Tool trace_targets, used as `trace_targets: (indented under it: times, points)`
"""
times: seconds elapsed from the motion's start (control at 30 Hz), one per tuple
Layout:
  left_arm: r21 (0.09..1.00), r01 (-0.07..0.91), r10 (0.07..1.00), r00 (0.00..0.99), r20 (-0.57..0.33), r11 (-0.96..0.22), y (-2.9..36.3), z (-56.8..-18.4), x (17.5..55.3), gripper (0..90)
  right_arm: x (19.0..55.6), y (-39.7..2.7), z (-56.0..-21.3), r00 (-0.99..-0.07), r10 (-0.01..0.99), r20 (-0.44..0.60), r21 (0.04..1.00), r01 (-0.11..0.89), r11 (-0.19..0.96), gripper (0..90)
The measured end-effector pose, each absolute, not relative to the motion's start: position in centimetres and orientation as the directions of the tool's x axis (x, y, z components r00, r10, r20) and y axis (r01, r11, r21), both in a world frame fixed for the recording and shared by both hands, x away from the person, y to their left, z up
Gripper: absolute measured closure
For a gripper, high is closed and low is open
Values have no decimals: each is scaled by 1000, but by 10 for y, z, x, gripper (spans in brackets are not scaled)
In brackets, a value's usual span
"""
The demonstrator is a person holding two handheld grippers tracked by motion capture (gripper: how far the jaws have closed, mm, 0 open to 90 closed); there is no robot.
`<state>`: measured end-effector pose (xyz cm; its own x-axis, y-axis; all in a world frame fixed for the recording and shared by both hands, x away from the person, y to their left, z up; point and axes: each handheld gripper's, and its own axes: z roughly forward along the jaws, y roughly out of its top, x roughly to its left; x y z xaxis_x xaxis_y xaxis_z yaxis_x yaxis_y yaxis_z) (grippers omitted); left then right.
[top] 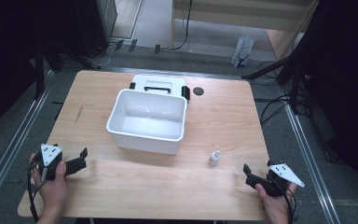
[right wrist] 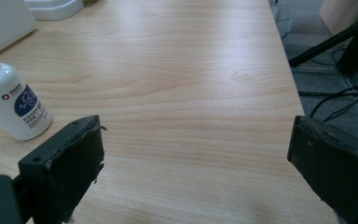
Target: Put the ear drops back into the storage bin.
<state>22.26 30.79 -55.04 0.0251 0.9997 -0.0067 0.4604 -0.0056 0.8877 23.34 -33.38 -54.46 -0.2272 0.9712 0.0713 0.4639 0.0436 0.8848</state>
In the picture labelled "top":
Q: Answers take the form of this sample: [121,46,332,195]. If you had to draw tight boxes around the white plastic storage box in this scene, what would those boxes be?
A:
[105,88,188,156]

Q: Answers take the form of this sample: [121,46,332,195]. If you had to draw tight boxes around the person's right hand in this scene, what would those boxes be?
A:
[255,182,298,219]

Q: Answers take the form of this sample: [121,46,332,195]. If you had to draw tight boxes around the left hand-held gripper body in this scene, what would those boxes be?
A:
[32,143,67,183]

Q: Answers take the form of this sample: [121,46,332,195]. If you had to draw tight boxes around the black metal stand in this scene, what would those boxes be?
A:
[32,36,102,101]

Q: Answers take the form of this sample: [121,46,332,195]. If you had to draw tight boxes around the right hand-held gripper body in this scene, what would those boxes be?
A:
[260,160,306,198]

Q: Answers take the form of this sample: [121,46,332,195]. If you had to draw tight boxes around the white and blue bag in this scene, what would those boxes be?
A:
[230,29,255,69]

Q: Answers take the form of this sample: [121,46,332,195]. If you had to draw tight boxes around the black floor cables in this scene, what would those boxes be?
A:
[254,60,296,127]

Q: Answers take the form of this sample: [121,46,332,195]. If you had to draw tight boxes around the white floor cable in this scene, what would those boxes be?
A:
[92,43,119,68]

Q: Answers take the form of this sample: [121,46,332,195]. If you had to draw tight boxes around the small white dropper bottle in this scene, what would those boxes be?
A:
[208,149,222,167]

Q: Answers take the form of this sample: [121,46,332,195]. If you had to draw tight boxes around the light wooden furniture frame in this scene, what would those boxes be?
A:
[169,0,320,62]

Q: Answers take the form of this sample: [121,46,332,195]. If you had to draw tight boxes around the black tripod stand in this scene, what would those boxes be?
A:
[241,52,313,116]

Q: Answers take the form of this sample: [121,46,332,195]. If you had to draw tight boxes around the person's left hand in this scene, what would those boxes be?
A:
[29,151,68,216]

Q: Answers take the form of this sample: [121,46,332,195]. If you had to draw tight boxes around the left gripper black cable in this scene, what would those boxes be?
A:
[26,157,48,224]

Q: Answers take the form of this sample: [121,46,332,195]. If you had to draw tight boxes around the black cabinet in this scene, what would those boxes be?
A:
[74,0,119,59]

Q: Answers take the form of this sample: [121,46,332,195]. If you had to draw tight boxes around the black hanging cable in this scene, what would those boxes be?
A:
[169,0,194,51]

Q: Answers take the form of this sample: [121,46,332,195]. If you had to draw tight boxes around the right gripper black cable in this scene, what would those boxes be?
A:
[273,178,297,224]

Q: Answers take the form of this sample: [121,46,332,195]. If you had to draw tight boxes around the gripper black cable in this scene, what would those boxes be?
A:
[26,157,48,224]
[273,178,297,224]

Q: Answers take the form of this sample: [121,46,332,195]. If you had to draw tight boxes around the white box lid black latches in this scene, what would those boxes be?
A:
[129,74,191,102]

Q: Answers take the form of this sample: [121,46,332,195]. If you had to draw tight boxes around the metal floor rail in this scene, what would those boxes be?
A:
[278,87,343,224]
[0,70,56,217]

